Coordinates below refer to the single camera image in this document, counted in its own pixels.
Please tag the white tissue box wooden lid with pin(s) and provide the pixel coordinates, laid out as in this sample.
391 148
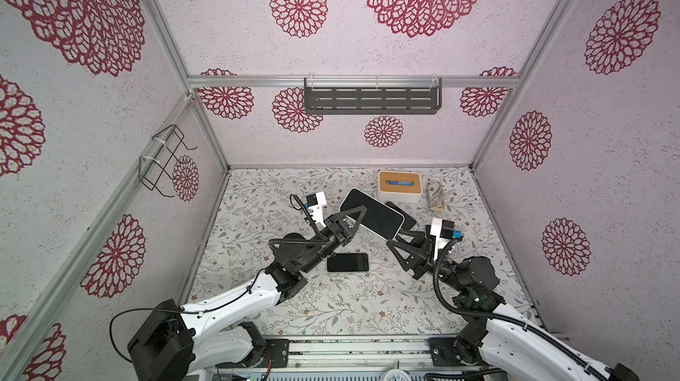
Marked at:
399 186

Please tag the grey wall shelf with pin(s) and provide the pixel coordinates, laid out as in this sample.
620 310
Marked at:
376 100

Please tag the black wire wall basket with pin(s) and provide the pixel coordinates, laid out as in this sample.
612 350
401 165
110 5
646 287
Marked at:
171 171

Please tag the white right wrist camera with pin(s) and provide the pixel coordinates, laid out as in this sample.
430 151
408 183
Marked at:
442 233

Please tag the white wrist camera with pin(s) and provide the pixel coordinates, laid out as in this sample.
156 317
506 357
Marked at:
315 205
442 233

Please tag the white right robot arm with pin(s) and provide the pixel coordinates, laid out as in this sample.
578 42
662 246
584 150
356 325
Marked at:
497 339

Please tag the black phone clear case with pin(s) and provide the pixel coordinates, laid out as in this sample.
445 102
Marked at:
348 263

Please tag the map print glasses case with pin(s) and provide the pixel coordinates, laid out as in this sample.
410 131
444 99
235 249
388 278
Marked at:
436 200

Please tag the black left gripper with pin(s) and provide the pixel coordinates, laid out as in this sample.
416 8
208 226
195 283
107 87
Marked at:
335 224

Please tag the black phone pale green case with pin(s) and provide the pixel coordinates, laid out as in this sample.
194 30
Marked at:
380 219

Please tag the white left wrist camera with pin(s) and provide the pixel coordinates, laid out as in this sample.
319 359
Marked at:
315 205

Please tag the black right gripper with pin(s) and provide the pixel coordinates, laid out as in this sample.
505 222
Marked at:
420 252

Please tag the black phone light blue case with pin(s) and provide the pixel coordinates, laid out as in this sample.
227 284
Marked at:
409 221

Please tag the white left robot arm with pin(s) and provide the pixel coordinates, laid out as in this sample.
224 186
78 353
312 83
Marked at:
177 340

